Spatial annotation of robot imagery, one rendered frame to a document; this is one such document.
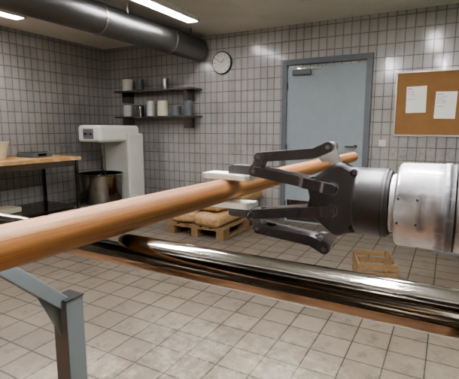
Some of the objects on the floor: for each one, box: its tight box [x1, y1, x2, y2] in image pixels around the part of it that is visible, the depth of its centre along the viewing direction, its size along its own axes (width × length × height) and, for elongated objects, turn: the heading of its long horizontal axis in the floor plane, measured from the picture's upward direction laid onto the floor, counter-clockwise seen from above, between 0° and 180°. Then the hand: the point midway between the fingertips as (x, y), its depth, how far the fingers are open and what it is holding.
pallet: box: [167, 217, 254, 241], centre depth 522 cm, size 120×80×14 cm
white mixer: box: [74, 125, 144, 210], centre depth 585 cm, size 100×66×132 cm
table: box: [0, 155, 81, 217], centre depth 470 cm, size 220×80×90 cm
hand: (229, 189), depth 53 cm, fingers closed on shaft, 3 cm apart
